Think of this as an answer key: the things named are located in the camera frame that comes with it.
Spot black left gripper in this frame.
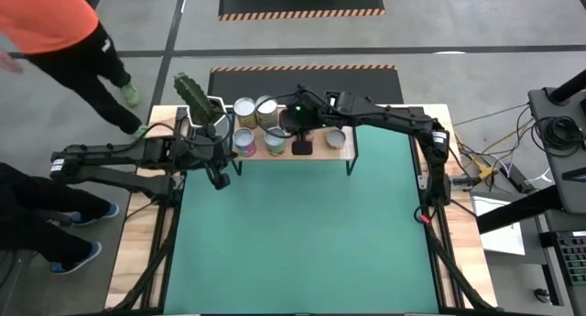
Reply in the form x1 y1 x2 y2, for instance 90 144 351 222
182 125 233 191

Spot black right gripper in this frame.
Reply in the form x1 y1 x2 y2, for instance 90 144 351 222
278 100 324 156

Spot green label can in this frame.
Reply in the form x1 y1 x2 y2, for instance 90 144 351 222
264 126 288 158

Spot blue peas can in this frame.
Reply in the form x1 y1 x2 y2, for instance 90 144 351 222
255 94 279 129

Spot yellow red-dotted can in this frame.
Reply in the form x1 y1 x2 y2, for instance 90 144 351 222
325 128 348 151

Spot pink chicken soup can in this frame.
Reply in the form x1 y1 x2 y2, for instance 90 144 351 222
233 126 257 158

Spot orange green beans can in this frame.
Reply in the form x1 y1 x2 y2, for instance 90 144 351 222
233 96 258 129

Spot green cactus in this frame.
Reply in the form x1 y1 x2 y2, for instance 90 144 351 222
172 71 216 125

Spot green table mat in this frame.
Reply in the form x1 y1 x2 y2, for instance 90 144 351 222
162 112 441 315

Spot person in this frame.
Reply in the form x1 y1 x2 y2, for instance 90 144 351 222
0 162 121 276
0 0 150 141

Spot black power strip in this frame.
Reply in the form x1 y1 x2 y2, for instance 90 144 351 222
501 162 535 196

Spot black diagonal bar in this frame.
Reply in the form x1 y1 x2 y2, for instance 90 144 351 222
475 182 567 234

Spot white paper sheet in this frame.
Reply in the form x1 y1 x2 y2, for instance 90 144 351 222
471 197 526 256

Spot grey equipment cart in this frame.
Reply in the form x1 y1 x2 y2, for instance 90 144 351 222
526 68 586 216

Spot small black caster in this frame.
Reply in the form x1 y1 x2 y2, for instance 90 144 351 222
532 287 554 305

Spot backlit keyboard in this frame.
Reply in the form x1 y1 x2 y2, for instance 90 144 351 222
555 231 586 288

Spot yellow cable plug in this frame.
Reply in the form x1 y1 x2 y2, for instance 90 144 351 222
466 153 499 180

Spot black aluminium table frame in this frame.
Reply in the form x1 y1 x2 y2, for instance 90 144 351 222
103 104 499 316

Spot black cable coil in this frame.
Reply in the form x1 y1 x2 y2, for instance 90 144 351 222
533 115 586 153

